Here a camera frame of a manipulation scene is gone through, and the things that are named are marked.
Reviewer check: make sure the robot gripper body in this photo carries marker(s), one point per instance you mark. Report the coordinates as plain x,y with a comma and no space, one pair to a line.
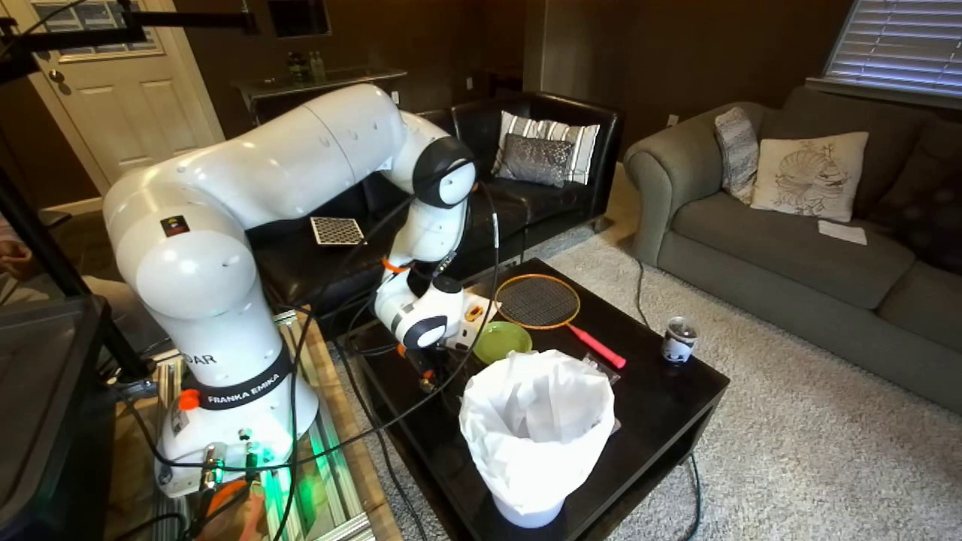
480,320

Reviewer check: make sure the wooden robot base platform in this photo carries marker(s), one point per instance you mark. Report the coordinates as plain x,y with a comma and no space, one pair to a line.
347,470

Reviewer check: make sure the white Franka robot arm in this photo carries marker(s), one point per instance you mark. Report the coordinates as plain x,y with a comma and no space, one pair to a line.
250,168

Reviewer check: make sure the green plastic plate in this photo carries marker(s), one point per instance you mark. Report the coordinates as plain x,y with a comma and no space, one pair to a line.
504,344

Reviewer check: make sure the black armchair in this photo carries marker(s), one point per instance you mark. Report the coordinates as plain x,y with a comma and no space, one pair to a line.
529,215

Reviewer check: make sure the trash bin with white bag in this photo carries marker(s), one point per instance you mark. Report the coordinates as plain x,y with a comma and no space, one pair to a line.
535,420

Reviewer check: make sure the white framed tablet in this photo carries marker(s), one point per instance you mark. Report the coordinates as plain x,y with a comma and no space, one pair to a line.
337,230

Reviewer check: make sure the grey shiny pillow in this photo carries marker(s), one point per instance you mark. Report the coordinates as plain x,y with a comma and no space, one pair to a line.
535,159

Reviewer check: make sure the black leather ottoman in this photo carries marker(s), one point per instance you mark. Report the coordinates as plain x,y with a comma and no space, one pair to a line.
301,266

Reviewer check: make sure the black coffee table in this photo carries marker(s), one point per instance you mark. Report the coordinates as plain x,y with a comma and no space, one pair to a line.
652,400

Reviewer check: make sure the small drinking cup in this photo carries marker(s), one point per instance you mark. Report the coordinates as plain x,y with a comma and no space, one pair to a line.
679,344

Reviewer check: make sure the white striped armchair pillow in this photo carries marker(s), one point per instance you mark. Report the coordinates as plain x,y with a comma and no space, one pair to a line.
589,145

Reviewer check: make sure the dark console table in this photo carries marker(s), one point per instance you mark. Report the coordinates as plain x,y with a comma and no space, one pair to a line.
320,84

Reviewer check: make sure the grey white couch pillow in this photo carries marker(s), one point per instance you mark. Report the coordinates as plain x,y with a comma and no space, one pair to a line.
737,151

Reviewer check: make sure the grey fabric couch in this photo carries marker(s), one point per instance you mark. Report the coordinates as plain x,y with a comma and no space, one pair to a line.
783,260

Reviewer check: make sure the white floral pillow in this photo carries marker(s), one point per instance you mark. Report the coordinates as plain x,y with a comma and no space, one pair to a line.
810,175

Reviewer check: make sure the white paper sheet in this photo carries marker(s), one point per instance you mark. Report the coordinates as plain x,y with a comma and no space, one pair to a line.
844,233

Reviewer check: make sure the white panel door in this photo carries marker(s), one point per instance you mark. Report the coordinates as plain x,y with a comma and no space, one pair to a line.
131,108

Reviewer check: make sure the black equipment case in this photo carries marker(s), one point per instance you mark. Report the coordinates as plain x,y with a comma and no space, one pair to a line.
50,420

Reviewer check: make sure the dark patterned pillow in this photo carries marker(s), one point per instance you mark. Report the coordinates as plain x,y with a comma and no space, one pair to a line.
927,198

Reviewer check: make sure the white window blinds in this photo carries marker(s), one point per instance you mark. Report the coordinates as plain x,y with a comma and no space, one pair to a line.
897,47

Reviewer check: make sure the black camera stand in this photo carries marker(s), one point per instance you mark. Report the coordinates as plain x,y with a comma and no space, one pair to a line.
40,251

